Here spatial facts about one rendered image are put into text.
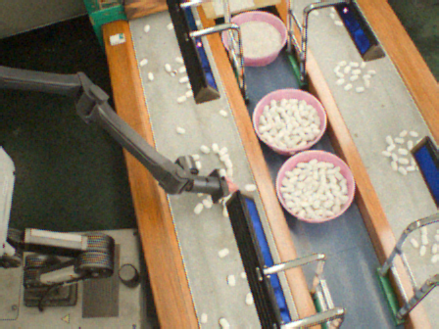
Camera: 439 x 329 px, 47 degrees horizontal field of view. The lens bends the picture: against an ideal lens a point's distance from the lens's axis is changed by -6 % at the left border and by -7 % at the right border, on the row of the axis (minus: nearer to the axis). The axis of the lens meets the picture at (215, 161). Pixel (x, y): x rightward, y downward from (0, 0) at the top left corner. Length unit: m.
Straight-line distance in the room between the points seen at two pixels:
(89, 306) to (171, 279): 0.47
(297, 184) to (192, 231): 0.39
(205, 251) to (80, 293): 0.58
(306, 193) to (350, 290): 0.36
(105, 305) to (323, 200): 0.90
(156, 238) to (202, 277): 0.20
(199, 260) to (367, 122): 0.79
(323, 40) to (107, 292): 1.32
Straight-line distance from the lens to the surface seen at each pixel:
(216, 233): 1.77
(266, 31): 2.27
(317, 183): 1.84
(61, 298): 2.07
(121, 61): 2.22
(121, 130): 1.67
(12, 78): 1.66
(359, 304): 1.78
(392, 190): 1.87
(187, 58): 1.73
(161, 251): 1.75
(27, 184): 2.98
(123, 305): 2.04
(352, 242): 1.84
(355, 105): 2.03
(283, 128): 1.96
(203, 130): 1.97
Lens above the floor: 2.38
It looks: 60 degrees down
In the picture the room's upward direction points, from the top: 12 degrees counter-clockwise
